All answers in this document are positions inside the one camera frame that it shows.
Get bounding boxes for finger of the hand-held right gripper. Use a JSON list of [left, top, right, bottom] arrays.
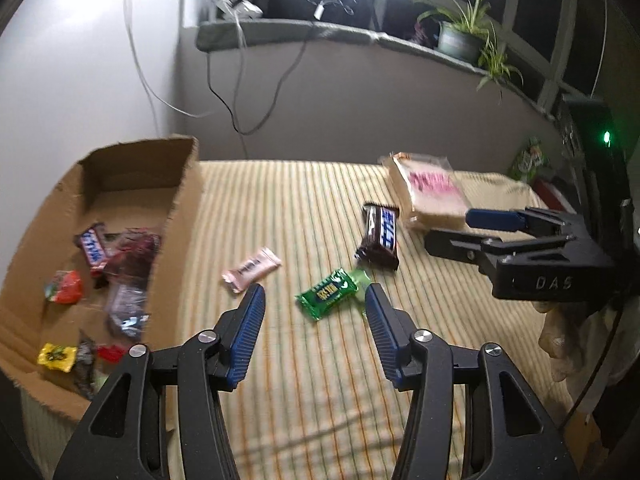
[[424, 227, 577, 272], [464, 207, 584, 239]]

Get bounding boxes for large dark pastry packet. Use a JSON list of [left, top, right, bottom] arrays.
[[102, 227, 163, 291]]

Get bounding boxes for red box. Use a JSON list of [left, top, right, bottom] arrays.
[[535, 177, 576, 211]]

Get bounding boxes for white cable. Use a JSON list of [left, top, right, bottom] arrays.
[[120, 0, 206, 118]]

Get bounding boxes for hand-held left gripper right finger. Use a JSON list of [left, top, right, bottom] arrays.
[[364, 283, 573, 480]]

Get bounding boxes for green snack bag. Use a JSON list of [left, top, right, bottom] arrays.
[[507, 136, 550, 183]]

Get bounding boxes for potted spider plant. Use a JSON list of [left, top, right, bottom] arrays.
[[412, 0, 525, 106]]

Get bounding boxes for green candy packet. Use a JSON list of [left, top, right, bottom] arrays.
[[295, 267, 371, 321]]

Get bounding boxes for brown cardboard box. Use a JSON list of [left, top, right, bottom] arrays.
[[0, 134, 206, 418]]

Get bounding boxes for black and white candy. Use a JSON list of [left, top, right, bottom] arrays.
[[74, 332, 98, 401]]

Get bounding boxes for striped blanket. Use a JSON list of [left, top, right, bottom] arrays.
[[20, 160, 576, 480]]

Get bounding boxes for yellow candy packet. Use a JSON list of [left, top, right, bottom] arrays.
[[37, 342, 77, 372]]

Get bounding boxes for black tripod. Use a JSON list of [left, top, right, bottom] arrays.
[[350, 0, 383, 31]]

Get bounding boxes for red candy packet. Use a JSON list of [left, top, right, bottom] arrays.
[[44, 270, 85, 305]]

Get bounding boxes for white power strip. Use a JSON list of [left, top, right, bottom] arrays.
[[215, 0, 263, 21]]

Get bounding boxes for dark chocolate bar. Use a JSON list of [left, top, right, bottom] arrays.
[[355, 203, 401, 272], [74, 222, 112, 278]]

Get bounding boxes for pink candy packet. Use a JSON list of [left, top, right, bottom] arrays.
[[221, 247, 282, 295]]

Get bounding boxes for sliced bread bag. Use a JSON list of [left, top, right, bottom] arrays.
[[380, 152, 473, 231]]

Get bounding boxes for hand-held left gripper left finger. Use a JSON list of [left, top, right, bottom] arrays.
[[52, 283, 267, 480]]

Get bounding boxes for person's right hand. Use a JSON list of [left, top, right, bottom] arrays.
[[539, 302, 601, 386]]

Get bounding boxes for black cable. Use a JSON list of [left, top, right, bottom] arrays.
[[206, 0, 361, 136]]

